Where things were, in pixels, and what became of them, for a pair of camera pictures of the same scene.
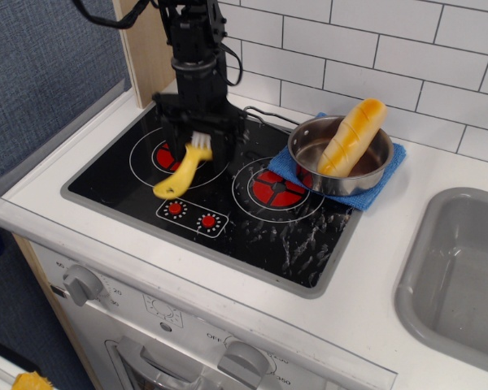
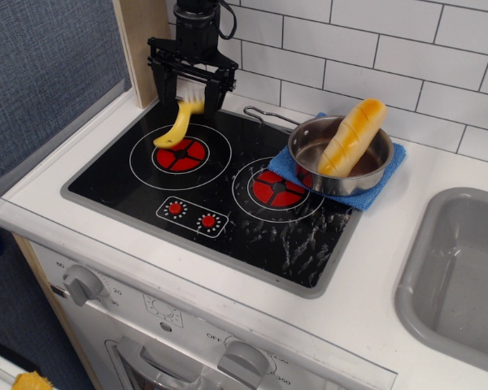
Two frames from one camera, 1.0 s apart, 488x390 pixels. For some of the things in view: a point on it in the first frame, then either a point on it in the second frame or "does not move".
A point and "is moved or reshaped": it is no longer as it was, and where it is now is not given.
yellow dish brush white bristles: (198, 149) is moved or reshaped
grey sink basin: (450, 287) does not move
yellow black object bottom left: (32, 380) does not move
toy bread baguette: (353, 139) does not move
